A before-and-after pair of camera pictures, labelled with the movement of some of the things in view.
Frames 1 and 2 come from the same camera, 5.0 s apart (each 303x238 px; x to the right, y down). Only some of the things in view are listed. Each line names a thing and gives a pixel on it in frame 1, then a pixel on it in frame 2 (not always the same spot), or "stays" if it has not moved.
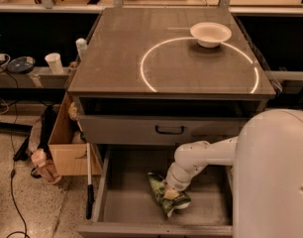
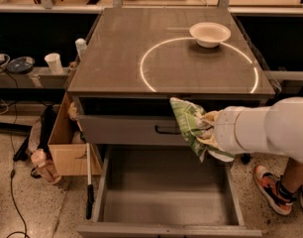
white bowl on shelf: x=0 y=60 stays
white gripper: x=171 y=184 → x=225 y=130
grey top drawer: x=156 y=130 stays
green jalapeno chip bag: x=169 y=205 → x=189 y=115
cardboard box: x=67 y=147 stays
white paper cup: x=55 y=63 stays
